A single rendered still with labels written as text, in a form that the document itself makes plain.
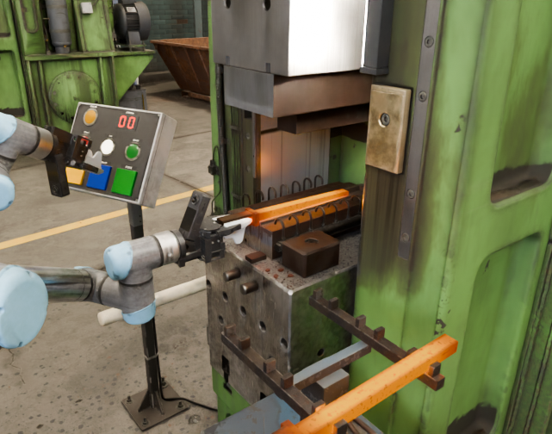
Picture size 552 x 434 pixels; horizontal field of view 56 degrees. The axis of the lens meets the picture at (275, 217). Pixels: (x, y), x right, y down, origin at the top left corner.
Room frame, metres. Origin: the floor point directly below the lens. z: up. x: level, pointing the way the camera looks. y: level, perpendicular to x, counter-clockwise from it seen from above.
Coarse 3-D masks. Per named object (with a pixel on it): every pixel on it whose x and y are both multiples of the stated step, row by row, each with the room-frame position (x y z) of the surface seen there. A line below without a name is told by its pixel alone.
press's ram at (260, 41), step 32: (224, 0) 1.29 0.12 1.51; (256, 0) 1.19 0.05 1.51; (288, 0) 1.10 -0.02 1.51; (320, 0) 1.15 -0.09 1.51; (352, 0) 1.21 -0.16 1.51; (224, 32) 1.29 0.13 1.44; (256, 32) 1.19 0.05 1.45; (288, 32) 1.10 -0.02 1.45; (320, 32) 1.16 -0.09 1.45; (352, 32) 1.21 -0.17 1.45; (224, 64) 1.30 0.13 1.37; (256, 64) 1.19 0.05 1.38; (288, 64) 1.10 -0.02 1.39; (320, 64) 1.16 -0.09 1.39; (352, 64) 1.22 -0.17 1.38
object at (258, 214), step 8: (328, 192) 1.37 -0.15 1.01; (336, 192) 1.38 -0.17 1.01; (344, 192) 1.38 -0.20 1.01; (296, 200) 1.30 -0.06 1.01; (304, 200) 1.30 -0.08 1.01; (312, 200) 1.31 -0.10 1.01; (320, 200) 1.32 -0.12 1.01; (328, 200) 1.34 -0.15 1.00; (248, 208) 1.21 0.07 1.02; (264, 208) 1.23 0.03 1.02; (272, 208) 1.23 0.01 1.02; (280, 208) 1.24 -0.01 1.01; (288, 208) 1.25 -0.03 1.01; (296, 208) 1.27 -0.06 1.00; (224, 216) 1.16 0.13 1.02; (232, 216) 1.16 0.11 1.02; (240, 216) 1.16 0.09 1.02; (248, 216) 1.17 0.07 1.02; (256, 216) 1.18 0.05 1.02; (264, 216) 1.20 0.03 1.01; (272, 216) 1.22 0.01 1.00; (256, 224) 1.18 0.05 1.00
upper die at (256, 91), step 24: (240, 72) 1.24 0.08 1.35; (264, 72) 1.17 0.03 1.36; (336, 72) 1.26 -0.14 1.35; (360, 72) 1.31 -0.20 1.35; (240, 96) 1.24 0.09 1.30; (264, 96) 1.17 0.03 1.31; (288, 96) 1.17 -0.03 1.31; (312, 96) 1.21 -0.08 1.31; (336, 96) 1.26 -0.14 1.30; (360, 96) 1.31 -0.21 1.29
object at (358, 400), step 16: (448, 336) 0.75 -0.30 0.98; (416, 352) 0.70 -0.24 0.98; (432, 352) 0.70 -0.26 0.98; (448, 352) 0.72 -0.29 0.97; (400, 368) 0.66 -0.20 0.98; (416, 368) 0.66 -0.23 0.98; (368, 384) 0.62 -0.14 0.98; (384, 384) 0.62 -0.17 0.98; (400, 384) 0.64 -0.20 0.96; (336, 400) 0.59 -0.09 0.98; (352, 400) 0.59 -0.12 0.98; (368, 400) 0.59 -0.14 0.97; (320, 416) 0.56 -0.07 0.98; (336, 416) 0.56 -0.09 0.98; (352, 416) 0.57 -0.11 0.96; (288, 432) 0.52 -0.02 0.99; (304, 432) 0.53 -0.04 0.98; (320, 432) 0.53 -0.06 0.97
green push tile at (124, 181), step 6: (120, 168) 1.48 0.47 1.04; (120, 174) 1.46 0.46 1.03; (126, 174) 1.45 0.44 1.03; (132, 174) 1.45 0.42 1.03; (114, 180) 1.46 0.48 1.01; (120, 180) 1.45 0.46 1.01; (126, 180) 1.44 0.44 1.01; (132, 180) 1.44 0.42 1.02; (114, 186) 1.45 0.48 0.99; (120, 186) 1.44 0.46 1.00; (126, 186) 1.43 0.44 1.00; (132, 186) 1.43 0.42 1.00; (114, 192) 1.44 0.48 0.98; (120, 192) 1.43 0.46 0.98; (126, 192) 1.42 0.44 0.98; (132, 192) 1.42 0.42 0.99
